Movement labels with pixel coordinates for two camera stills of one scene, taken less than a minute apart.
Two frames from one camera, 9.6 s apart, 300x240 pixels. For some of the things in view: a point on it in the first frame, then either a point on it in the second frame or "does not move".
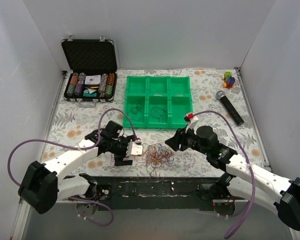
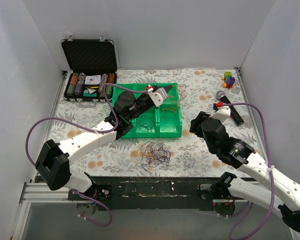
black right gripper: x=181 y=140 -> x=195 y=121
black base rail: x=160 y=193 does not move
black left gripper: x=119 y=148 -> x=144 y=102
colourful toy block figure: x=229 y=81 does not move
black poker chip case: x=92 y=77 does not move
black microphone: x=220 y=95 does not move
